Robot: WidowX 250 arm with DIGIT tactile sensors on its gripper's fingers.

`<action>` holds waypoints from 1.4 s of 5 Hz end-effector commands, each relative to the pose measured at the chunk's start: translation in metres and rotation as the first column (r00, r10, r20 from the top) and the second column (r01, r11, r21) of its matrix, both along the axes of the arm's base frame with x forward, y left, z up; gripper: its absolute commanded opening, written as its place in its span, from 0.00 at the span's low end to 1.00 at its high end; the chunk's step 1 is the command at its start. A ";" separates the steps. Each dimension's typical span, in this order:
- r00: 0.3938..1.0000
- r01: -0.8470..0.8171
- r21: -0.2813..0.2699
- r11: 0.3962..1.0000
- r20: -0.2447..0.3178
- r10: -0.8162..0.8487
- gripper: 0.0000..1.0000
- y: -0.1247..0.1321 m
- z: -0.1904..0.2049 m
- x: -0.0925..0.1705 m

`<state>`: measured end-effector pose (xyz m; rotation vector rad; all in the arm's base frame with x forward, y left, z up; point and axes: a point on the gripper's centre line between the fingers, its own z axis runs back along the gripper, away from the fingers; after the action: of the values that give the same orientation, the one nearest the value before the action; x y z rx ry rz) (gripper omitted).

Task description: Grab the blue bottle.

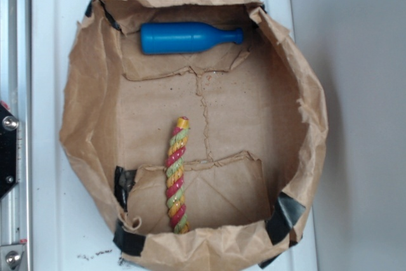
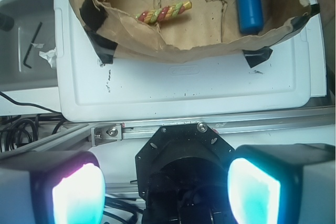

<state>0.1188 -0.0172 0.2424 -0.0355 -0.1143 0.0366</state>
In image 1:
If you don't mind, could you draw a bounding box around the blue plastic bottle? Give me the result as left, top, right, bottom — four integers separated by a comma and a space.
140, 22, 244, 55

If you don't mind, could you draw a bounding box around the brown paper bag tray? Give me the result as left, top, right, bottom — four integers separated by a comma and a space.
60, 0, 328, 270

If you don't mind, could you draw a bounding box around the black tape inner left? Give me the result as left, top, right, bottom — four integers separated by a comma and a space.
114, 166, 137, 211

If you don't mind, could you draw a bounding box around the black tape bottom right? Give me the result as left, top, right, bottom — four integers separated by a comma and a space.
258, 192, 307, 269

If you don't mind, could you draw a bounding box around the black tape bottom left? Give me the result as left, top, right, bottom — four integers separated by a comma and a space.
113, 220, 147, 256

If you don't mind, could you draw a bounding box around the white plastic board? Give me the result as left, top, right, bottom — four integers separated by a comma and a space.
30, 0, 318, 271

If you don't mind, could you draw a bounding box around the twisted multicolour rope toy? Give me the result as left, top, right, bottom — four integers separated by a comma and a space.
165, 116, 190, 234

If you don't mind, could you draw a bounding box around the black metal bracket plate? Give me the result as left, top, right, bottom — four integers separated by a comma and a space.
0, 100, 19, 199

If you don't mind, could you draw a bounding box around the aluminium frame rail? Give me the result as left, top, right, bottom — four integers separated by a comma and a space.
1, 0, 32, 270

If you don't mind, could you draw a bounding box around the silver corner bracket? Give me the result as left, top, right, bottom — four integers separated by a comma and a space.
1, 244, 27, 271

